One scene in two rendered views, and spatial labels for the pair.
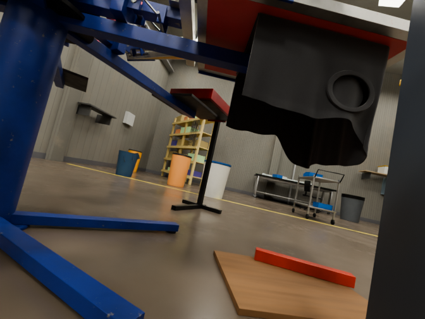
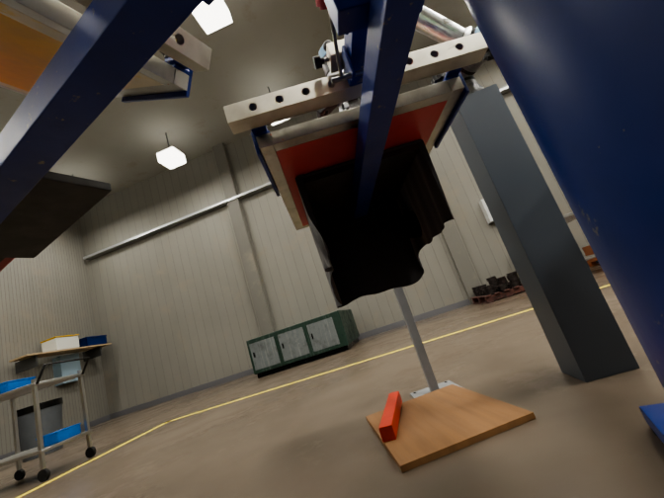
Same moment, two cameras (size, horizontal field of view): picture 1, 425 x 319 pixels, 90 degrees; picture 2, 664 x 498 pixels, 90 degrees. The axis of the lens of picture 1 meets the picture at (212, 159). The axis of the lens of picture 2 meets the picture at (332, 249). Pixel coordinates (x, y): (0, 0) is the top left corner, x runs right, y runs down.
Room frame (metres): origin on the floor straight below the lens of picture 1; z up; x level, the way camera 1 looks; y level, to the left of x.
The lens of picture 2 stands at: (1.08, 0.98, 0.46)
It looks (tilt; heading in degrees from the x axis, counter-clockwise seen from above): 13 degrees up; 270
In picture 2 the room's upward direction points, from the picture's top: 18 degrees counter-clockwise
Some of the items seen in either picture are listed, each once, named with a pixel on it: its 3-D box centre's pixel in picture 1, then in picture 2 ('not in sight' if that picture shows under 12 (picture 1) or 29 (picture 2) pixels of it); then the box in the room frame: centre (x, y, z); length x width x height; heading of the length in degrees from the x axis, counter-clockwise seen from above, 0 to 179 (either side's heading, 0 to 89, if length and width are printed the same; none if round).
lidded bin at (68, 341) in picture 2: (388, 171); (60, 344); (7.37, -6.17, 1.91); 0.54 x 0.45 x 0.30; 82
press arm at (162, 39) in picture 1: (184, 49); (373, 128); (0.88, 0.22, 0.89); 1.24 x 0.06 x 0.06; 93
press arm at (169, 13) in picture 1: (162, 14); (360, 47); (0.88, 0.35, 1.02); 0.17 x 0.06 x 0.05; 93
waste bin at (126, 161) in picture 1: (127, 162); not in sight; (4.57, 1.76, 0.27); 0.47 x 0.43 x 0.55; 94
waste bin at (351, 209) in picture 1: (351, 207); (41, 429); (6.09, -4.18, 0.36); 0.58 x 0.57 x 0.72; 171
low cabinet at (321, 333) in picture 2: not in sight; (307, 340); (2.06, -5.73, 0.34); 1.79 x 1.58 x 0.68; 172
